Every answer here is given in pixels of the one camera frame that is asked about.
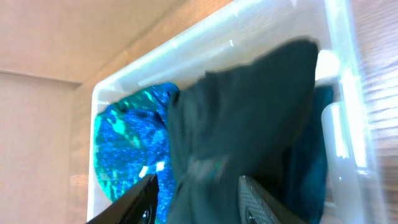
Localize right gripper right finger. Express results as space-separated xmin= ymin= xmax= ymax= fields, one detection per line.
xmin=238 ymin=175 xmax=307 ymax=224

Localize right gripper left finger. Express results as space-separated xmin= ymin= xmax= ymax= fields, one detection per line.
xmin=87 ymin=174 xmax=159 ymax=224

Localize blue denim jeans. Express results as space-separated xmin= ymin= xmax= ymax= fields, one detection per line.
xmin=277 ymin=86 xmax=334 ymax=223

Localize blue sequin fabric bundle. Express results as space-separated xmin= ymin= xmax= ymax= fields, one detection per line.
xmin=93 ymin=83 xmax=179 ymax=223

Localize small black garment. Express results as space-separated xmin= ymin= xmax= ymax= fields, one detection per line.
xmin=167 ymin=39 xmax=319 ymax=223

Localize clear plastic storage bin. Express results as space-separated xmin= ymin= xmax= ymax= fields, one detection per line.
xmin=91 ymin=0 xmax=395 ymax=223

